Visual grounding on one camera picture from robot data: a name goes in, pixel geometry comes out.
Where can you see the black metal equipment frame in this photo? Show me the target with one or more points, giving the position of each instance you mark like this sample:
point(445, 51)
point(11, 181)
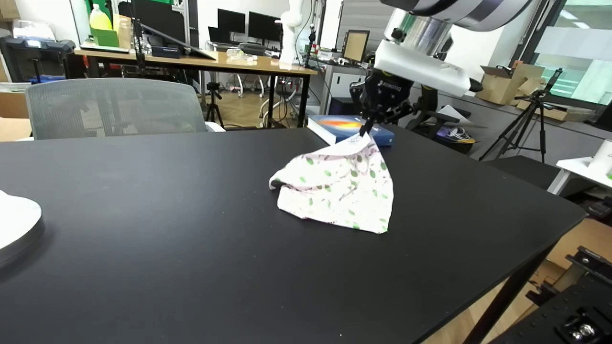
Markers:
point(566, 311)

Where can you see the small black tripod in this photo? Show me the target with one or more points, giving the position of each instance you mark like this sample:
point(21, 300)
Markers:
point(212, 101)

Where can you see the open cardboard box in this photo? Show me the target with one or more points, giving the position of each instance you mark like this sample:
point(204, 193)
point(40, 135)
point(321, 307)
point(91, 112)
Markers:
point(506, 82)

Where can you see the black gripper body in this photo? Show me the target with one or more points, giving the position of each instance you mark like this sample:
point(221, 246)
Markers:
point(382, 95)

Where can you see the grey mesh office chair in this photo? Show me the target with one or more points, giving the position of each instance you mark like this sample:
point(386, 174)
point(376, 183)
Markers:
point(114, 107)

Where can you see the translucent acrylic plate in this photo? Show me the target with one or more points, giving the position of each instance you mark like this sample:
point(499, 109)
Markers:
point(15, 219)

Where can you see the black computer monitor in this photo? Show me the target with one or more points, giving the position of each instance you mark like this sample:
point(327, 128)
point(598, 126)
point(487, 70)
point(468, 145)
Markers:
point(229, 21)
point(264, 26)

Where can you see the long wooden desk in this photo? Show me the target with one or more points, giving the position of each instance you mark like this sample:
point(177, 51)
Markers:
point(221, 61)

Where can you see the white side table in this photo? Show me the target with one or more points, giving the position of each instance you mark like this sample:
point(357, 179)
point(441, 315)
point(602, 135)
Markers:
point(583, 168)

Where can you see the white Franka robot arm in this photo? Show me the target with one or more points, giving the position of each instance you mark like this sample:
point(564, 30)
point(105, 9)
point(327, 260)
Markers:
point(420, 67)

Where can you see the black storage case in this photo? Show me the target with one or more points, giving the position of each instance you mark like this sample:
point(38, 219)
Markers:
point(38, 57)

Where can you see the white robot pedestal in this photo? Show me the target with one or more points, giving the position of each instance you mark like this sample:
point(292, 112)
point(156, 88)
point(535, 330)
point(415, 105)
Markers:
point(290, 30)

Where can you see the yellow plastic bottle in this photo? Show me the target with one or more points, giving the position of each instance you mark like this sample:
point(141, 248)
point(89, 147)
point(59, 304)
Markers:
point(99, 17)

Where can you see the black framed picture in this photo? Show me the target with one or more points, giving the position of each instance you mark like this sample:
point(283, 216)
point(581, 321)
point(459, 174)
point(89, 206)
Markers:
point(353, 46)

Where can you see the black camera tripod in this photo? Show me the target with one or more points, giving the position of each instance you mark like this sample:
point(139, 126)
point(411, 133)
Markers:
point(526, 120)

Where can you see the white floral patterned towel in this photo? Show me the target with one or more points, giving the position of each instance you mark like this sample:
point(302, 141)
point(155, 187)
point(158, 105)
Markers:
point(344, 191)

